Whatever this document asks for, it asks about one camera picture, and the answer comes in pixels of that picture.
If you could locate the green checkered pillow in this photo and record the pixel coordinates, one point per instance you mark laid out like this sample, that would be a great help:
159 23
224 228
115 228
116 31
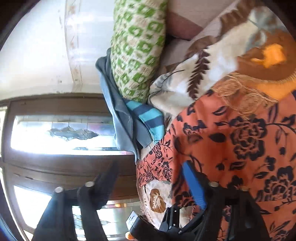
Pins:
137 43

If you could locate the teal striped sock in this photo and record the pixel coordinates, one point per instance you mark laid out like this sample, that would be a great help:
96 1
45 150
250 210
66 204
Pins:
152 118

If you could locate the leaf print blanket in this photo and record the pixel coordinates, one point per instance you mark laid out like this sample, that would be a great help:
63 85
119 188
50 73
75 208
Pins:
246 28

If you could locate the orange floral garment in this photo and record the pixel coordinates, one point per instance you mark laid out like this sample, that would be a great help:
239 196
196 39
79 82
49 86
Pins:
240 134

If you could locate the stained glass door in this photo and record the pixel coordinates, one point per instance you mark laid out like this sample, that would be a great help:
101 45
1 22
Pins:
50 142

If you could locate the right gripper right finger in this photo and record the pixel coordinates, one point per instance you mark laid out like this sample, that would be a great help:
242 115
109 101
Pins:
246 222

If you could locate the blue grey cloth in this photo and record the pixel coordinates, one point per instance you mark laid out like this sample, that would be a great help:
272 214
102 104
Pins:
131 134

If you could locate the pink bolster pillow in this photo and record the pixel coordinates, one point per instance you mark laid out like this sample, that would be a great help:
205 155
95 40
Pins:
185 19

